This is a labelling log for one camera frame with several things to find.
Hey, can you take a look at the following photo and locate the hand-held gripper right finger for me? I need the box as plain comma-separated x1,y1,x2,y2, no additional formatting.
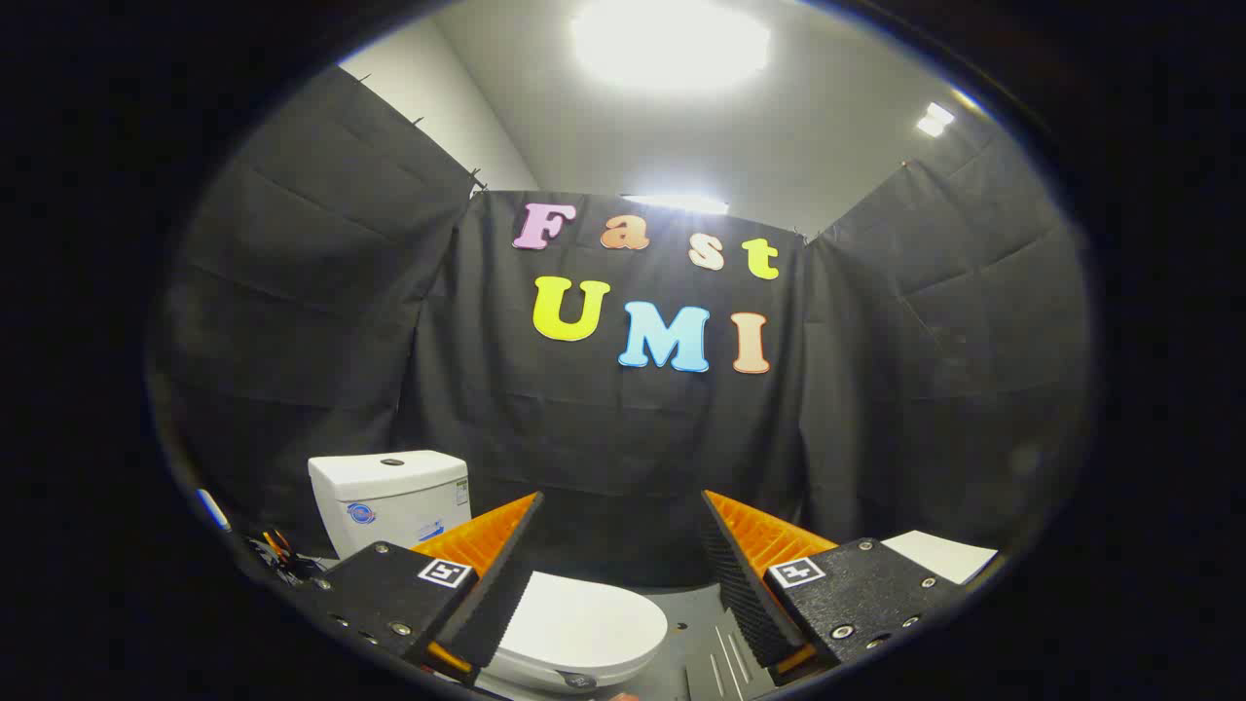
701,490,976,684

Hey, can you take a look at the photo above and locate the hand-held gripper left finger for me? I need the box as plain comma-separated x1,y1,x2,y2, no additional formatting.
307,492,544,687

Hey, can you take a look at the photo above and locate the white toilet lid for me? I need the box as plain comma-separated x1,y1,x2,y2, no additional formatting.
484,572,670,687

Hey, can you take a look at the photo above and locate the white ceramic toilet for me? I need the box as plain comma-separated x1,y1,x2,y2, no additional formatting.
309,450,673,698

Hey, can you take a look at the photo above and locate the black backdrop cloth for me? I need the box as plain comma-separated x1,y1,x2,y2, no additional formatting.
156,63,1096,590

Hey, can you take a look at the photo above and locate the white flat panel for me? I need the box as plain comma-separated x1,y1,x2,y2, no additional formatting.
881,531,1001,585

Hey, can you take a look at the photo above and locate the long ceiling light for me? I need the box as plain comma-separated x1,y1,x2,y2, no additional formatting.
623,193,731,215

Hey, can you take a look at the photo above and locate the large ceiling light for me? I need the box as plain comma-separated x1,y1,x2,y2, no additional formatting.
569,0,772,93

